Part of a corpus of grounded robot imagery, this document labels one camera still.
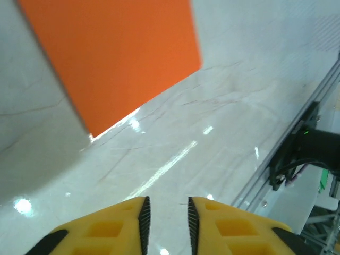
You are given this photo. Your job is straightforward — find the green plastic part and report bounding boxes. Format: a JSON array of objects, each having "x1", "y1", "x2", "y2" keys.
[{"x1": 318, "y1": 168, "x2": 332, "y2": 194}]

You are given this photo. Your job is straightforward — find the wide aluminium base rail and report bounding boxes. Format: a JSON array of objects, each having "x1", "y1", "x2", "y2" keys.
[{"x1": 230, "y1": 52, "x2": 340, "y2": 213}]

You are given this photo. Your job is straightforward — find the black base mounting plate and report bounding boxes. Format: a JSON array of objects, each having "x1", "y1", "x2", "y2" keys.
[{"x1": 268, "y1": 100, "x2": 322, "y2": 192}]

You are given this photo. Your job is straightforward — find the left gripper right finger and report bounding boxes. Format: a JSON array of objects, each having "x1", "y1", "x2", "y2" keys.
[{"x1": 188, "y1": 196, "x2": 314, "y2": 255}]

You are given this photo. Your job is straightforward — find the orange paper sheet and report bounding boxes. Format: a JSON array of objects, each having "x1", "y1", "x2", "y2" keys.
[{"x1": 17, "y1": 0, "x2": 204, "y2": 139}]

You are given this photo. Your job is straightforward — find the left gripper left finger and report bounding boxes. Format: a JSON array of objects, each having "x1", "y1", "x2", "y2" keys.
[{"x1": 25, "y1": 196, "x2": 151, "y2": 255}]

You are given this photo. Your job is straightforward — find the purple cable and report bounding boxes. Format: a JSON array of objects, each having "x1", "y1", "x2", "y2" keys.
[{"x1": 284, "y1": 163, "x2": 311, "y2": 188}]

